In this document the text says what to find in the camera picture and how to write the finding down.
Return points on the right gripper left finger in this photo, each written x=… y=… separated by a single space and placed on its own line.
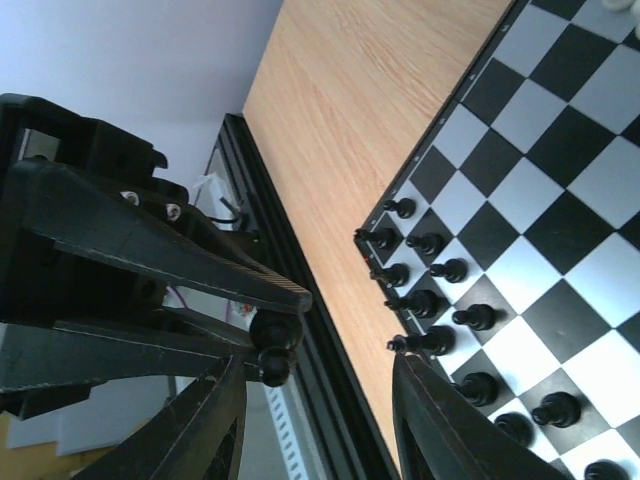
x=199 y=435

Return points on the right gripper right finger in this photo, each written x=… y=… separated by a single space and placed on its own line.
x=439 y=435

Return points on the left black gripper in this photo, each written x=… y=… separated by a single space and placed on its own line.
x=90 y=242

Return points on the black pawn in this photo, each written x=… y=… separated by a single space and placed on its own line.
x=427 y=243
x=275 y=336

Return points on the black and white chessboard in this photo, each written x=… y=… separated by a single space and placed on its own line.
x=530 y=174

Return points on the black bishop piece standing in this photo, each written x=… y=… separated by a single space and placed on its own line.
x=423 y=303

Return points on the black knight piece standing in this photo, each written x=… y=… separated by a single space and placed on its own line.
x=396 y=275

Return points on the black left corner rook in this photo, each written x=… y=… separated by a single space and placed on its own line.
x=384 y=238

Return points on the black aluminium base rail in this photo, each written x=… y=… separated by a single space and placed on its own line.
x=342 y=426

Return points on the white slotted cable duct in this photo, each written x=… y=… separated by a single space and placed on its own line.
x=286 y=435

